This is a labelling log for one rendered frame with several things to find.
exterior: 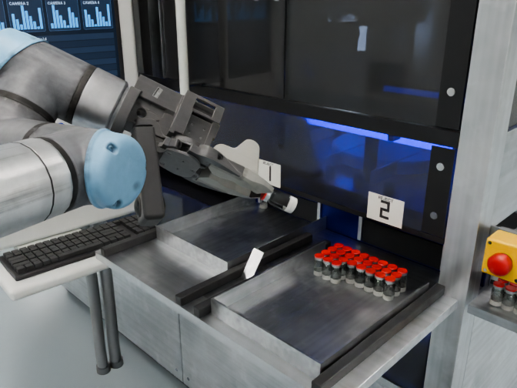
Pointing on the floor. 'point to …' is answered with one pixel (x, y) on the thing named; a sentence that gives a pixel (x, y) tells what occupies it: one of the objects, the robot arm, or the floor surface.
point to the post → (475, 184)
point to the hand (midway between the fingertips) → (258, 193)
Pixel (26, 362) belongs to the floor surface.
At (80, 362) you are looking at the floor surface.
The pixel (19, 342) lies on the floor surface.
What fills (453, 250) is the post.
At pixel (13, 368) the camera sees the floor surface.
